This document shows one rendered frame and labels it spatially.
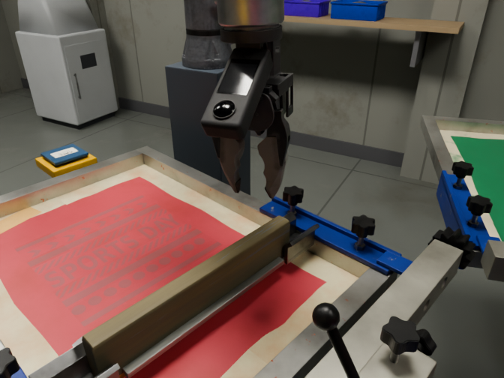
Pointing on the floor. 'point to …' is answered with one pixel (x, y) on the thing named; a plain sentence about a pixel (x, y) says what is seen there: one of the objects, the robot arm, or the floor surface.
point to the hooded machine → (66, 62)
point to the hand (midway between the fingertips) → (251, 189)
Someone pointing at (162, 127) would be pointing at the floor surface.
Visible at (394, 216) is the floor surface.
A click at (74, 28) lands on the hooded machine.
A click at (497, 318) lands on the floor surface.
